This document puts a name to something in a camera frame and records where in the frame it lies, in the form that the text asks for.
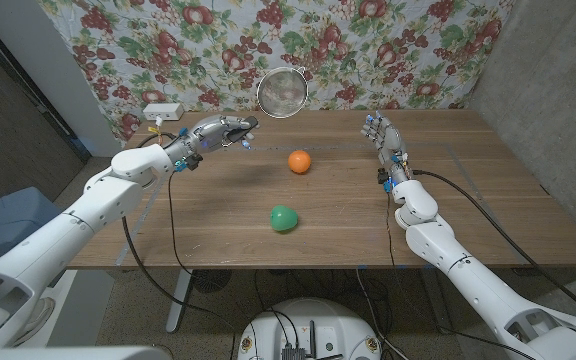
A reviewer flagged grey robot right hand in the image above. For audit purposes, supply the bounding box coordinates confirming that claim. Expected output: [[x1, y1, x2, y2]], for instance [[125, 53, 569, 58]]
[[361, 111, 414, 194]]

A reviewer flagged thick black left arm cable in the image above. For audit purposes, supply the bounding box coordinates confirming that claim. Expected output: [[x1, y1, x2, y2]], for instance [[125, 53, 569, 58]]
[[121, 132, 237, 334]]

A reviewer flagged grey table leg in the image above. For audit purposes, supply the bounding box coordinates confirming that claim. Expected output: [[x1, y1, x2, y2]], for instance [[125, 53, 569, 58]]
[[420, 268, 453, 335]]

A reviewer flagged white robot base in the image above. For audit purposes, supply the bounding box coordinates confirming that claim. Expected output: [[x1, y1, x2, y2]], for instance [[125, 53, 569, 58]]
[[237, 297, 383, 360]]

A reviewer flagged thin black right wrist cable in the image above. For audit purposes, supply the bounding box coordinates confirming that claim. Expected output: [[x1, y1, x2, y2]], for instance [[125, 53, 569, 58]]
[[385, 192, 539, 360]]

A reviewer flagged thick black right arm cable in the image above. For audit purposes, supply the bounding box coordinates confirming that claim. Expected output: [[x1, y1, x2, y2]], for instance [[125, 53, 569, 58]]
[[411, 168, 576, 329]]

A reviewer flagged white floor panel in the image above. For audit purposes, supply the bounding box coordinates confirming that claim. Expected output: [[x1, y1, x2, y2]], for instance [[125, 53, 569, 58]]
[[32, 269, 115, 349]]

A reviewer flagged blue-grey storage bin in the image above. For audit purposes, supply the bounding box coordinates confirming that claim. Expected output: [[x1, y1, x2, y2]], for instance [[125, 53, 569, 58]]
[[0, 186, 67, 266]]

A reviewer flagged metal mesh sieve black handle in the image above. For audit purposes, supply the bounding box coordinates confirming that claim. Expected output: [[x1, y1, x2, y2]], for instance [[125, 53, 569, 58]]
[[225, 66, 310, 146]]

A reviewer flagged white power strip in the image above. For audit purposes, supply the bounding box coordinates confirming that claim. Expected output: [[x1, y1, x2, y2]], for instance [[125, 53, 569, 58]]
[[142, 102, 185, 122]]

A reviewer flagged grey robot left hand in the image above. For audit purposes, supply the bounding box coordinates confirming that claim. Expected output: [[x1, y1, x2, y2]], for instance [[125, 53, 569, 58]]
[[165, 114, 260, 172]]

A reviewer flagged black round floor fan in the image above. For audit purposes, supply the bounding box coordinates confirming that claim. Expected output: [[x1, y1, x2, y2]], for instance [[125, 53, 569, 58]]
[[191, 268, 233, 295]]

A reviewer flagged white table leg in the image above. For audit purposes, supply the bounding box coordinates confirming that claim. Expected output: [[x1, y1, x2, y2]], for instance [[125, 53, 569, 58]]
[[165, 268, 194, 335]]

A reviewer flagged green ball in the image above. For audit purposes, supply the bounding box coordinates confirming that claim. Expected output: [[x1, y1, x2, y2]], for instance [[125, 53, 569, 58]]
[[269, 204, 300, 233]]

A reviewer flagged grey floor cable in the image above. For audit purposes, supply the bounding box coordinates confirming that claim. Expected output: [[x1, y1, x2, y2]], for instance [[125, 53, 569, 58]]
[[355, 268, 409, 360]]

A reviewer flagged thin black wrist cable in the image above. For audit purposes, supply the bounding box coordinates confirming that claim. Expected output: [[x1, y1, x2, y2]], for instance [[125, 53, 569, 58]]
[[167, 169, 219, 281], [385, 192, 539, 360]]

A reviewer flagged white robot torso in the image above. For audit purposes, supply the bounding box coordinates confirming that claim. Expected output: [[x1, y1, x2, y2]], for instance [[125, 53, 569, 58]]
[[0, 344, 174, 360]]

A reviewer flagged thin black left wrist cable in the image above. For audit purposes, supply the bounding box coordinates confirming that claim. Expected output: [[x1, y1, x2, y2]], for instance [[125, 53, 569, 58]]
[[167, 169, 219, 281]]

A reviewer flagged floral fruit print backdrop cloth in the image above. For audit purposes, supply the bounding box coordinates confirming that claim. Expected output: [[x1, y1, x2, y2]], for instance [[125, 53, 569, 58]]
[[37, 0, 517, 144]]

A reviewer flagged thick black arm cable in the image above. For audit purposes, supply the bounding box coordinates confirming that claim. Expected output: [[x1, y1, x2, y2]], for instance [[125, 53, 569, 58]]
[[121, 132, 237, 334], [411, 168, 576, 329]]

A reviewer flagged orange ball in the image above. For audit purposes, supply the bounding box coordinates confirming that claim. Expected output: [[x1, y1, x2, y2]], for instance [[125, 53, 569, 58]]
[[287, 149, 313, 175]]

